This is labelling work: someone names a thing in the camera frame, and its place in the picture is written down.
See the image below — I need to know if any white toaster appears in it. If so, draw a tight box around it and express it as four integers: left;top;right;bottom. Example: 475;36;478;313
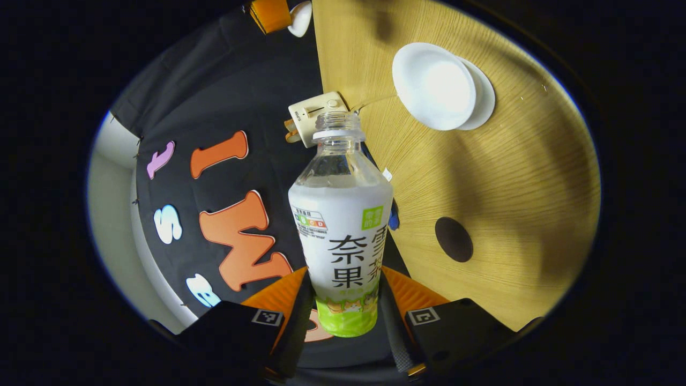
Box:
288;91;349;149

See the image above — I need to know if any white teacup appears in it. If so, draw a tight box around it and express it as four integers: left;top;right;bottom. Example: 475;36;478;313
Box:
392;42;477;131

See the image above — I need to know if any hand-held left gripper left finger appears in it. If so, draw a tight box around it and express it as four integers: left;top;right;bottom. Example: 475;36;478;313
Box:
150;266;317;381

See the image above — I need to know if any clear water bottle green label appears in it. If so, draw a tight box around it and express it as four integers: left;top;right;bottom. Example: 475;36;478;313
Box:
288;111;393;338

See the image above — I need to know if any white toaster cable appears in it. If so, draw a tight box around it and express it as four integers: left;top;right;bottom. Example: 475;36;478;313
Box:
351;95;398;113

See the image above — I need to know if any blue folded towel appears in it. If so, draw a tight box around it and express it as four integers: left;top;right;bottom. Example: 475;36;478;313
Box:
382;168;400;232

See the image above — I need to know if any dark round coaster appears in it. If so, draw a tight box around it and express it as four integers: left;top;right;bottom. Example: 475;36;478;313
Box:
435;217;474;263

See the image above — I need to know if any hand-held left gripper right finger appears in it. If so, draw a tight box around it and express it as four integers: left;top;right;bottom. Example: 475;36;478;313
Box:
378;265;518;378

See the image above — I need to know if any white saucer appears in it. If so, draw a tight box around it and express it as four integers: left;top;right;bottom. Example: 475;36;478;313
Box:
458;56;496;131

